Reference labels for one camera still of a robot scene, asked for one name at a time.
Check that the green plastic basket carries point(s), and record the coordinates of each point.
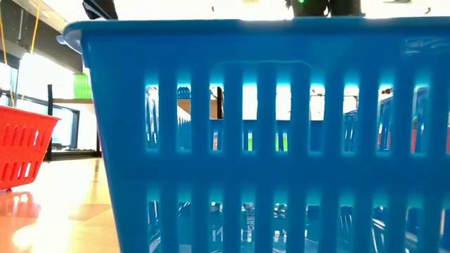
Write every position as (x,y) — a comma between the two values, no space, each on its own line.
(82,88)

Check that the red plastic basket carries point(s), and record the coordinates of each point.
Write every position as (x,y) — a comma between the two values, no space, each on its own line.
(21,117)

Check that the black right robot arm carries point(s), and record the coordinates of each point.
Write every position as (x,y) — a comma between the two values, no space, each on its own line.
(327,7)

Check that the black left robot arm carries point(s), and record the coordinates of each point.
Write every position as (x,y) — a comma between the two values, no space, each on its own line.
(100,8)

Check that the wooden shelf with black legs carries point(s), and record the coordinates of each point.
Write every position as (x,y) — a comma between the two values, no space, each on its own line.
(50,123)

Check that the black aluminium table frame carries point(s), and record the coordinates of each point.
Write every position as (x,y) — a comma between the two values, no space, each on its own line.
(77,155)

